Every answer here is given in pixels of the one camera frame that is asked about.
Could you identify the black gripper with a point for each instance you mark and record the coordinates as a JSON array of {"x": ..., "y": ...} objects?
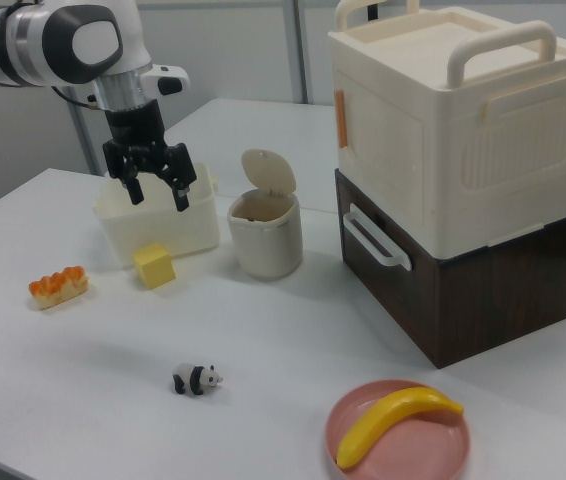
[{"x": 135, "y": 127}]

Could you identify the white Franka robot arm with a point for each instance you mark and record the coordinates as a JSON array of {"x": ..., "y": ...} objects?
[{"x": 63, "y": 45}]

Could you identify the beige trash can lid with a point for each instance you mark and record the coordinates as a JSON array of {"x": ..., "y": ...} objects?
[{"x": 268, "y": 170}]

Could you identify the beige trash can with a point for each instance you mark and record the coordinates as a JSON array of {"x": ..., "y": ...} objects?
[{"x": 265, "y": 235}]

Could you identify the white plastic basket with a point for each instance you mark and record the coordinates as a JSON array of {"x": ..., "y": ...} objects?
[{"x": 160, "y": 220}]

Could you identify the yellow cube block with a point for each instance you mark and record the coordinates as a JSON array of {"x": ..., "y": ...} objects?
[{"x": 154, "y": 266}]

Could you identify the orange toy bread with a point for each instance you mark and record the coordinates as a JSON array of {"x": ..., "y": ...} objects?
[{"x": 58, "y": 286}]

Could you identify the panda figurine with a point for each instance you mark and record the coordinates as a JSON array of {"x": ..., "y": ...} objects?
[{"x": 195, "y": 379}]

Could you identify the dark wood drawer cabinet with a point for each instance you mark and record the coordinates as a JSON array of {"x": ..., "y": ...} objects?
[{"x": 468, "y": 290}]

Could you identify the yellow toy banana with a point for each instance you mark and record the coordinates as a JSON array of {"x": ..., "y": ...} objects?
[{"x": 388, "y": 420}]

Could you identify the pink plate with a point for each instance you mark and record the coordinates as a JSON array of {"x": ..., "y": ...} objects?
[{"x": 403, "y": 440}]

